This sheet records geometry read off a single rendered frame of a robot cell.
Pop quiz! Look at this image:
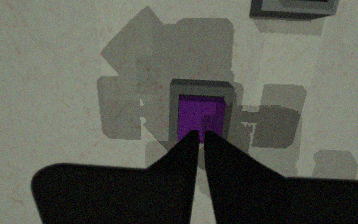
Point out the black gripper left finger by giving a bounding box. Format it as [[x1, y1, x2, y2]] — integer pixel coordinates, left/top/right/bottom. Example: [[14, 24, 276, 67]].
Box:
[[30, 130, 200, 224]]

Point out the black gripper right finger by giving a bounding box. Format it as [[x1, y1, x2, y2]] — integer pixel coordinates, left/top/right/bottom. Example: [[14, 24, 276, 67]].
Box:
[[204, 131, 358, 224]]

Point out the purple button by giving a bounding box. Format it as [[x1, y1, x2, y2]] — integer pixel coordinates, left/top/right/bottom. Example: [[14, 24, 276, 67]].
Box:
[[168, 79, 235, 144]]

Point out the yellow square button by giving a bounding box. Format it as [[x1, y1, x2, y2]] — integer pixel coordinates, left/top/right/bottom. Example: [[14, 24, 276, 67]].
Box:
[[249, 0, 339, 20]]

